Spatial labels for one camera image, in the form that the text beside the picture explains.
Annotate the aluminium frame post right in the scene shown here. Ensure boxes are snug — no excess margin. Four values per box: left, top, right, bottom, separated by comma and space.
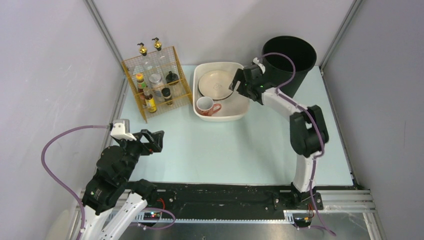
319, 0, 364, 71

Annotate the white rectangular basin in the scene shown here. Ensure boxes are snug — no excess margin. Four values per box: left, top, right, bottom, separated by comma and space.
192, 62, 250, 122

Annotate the black trash bin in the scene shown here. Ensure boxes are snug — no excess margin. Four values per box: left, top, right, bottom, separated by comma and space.
262, 36, 317, 98

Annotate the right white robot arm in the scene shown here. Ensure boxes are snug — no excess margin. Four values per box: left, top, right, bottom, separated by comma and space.
229, 63, 329, 193

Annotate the cream round plate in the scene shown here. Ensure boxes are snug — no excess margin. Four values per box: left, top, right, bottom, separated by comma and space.
198, 70, 234, 101

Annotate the aluminium frame post left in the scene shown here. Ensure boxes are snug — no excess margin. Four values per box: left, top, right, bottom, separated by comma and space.
83, 0, 125, 73

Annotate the aluminium frame post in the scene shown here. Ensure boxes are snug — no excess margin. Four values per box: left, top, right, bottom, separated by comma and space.
83, 0, 125, 73
319, 0, 364, 71

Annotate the white lid spice jar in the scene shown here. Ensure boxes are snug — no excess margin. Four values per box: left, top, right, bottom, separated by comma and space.
148, 73, 164, 102

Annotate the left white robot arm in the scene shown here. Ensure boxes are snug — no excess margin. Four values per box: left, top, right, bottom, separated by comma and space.
80, 128, 165, 240

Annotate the pink ceramic mug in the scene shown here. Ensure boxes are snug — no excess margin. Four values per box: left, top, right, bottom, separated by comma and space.
195, 96, 222, 117

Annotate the small black cap jar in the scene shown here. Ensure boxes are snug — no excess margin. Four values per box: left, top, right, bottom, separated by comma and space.
161, 87, 174, 106

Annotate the yellow label sauce bottle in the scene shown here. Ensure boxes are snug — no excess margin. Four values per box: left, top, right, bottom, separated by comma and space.
143, 87, 157, 113

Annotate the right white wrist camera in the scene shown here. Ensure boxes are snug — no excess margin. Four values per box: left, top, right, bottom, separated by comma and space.
252, 57, 266, 74

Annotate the black lid spice jar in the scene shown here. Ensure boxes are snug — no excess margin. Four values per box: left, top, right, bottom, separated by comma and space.
165, 71, 182, 98

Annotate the yellow wire basket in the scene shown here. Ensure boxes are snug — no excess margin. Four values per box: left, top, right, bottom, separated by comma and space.
121, 46, 193, 122

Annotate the red label sauce bottle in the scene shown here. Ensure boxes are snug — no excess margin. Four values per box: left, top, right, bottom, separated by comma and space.
135, 73, 147, 93

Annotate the clear glass oil bottle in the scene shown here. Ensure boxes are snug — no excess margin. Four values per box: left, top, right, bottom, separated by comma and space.
149, 37, 179, 78

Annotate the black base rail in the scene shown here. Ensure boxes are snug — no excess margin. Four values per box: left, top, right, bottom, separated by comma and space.
148, 182, 324, 221

